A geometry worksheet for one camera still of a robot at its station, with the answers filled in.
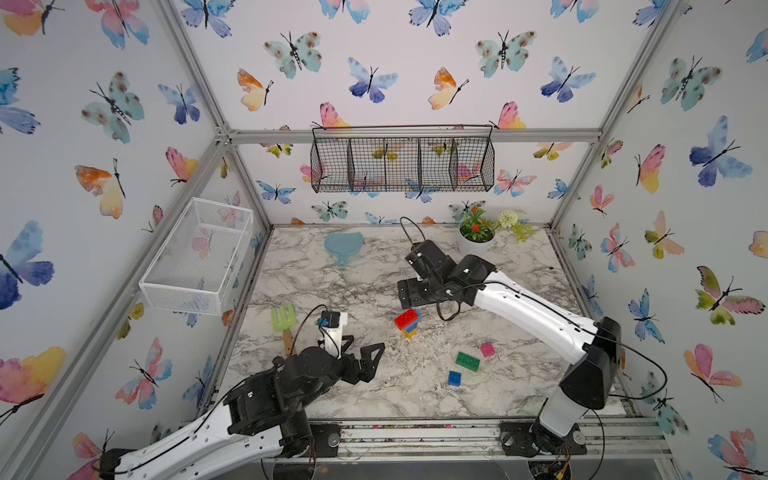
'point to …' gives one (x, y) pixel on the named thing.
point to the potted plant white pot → (476, 232)
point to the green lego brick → (467, 361)
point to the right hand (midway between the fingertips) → (415, 290)
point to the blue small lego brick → (454, 378)
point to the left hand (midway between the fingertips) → (371, 344)
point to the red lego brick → (406, 318)
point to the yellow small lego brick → (410, 335)
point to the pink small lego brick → (487, 349)
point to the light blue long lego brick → (410, 328)
